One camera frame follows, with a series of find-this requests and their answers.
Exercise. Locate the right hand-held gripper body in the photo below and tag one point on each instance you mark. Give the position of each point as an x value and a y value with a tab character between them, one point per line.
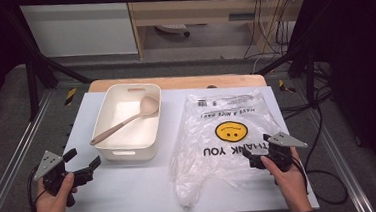
283	141

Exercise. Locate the white plastic bin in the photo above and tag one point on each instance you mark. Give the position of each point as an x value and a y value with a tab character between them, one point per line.
134	136

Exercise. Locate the aluminium rail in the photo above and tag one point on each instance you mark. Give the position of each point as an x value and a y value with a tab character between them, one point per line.
343	162
15	154

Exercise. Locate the grey chair foot with caster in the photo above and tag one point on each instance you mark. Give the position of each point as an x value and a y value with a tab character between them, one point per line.
172	28

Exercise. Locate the beige silicone spoon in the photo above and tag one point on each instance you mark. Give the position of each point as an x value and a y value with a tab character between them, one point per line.
123	122

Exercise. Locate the white board sheet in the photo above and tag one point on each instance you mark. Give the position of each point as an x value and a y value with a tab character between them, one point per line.
131	190

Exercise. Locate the wooden table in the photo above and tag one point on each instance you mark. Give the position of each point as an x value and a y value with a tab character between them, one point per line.
181	82

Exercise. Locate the black frame leg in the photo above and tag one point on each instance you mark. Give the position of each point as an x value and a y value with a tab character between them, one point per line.
301	58
41	67

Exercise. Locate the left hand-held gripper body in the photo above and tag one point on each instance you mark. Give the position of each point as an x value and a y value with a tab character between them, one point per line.
48	166

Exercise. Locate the white cabinet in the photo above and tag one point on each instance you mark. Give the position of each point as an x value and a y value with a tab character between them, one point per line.
77	30

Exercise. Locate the person's right hand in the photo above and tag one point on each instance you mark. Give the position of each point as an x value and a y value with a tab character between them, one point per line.
293	189

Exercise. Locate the wooden desk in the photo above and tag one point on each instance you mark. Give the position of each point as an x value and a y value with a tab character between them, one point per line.
182	11

